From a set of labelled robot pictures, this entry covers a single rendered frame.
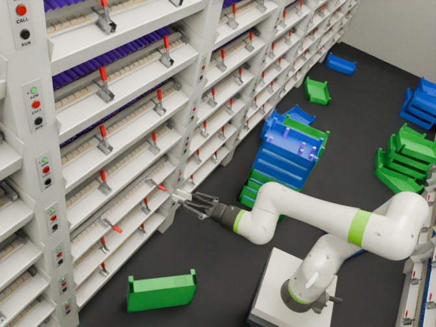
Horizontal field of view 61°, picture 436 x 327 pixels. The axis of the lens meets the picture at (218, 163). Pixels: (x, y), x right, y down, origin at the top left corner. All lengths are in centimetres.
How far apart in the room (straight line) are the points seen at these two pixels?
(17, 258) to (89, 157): 34
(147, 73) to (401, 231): 88
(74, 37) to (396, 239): 100
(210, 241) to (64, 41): 151
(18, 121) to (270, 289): 122
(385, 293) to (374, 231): 121
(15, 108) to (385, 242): 102
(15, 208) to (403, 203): 113
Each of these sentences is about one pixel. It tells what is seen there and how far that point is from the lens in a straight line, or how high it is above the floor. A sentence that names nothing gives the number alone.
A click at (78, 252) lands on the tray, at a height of 54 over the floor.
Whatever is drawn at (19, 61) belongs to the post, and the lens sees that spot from 77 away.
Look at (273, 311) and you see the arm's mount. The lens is 164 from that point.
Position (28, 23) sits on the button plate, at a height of 140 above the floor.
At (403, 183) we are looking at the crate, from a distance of 315.
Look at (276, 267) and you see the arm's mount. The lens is 173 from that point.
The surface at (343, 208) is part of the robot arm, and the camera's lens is 127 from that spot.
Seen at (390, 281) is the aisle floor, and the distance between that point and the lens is 248.
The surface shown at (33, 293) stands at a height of 54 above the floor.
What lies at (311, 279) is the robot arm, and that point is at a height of 57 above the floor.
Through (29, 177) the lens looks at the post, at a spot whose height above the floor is 105.
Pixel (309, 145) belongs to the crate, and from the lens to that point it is 216.
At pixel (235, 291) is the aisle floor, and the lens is 201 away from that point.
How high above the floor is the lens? 174
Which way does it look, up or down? 44 degrees down
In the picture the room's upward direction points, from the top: 17 degrees clockwise
